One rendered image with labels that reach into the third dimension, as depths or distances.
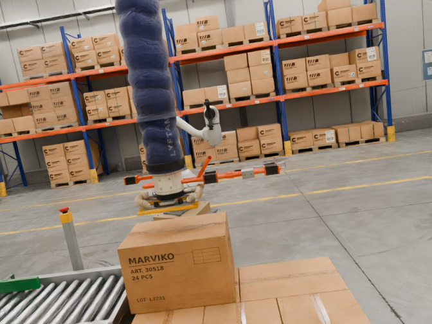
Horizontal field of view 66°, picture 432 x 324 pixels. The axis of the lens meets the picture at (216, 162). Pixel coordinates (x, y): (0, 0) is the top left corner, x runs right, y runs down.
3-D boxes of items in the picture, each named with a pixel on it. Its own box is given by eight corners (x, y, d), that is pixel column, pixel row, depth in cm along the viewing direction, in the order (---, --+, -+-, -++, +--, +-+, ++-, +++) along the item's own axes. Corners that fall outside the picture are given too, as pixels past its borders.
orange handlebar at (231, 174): (123, 193, 195) (122, 187, 195) (137, 180, 225) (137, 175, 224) (282, 171, 188) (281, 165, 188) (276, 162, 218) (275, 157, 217)
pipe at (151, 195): (137, 208, 187) (135, 198, 186) (148, 196, 211) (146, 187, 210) (197, 200, 184) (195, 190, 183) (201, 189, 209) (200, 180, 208)
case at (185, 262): (130, 314, 190) (116, 249, 183) (147, 278, 229) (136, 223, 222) (235, 303, 186) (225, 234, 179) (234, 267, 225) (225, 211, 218)
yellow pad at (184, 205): (137, 215, 185) (135, 207, 184) (142, 209, 195) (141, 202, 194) (198, 207, 183) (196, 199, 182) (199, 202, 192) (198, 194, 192)
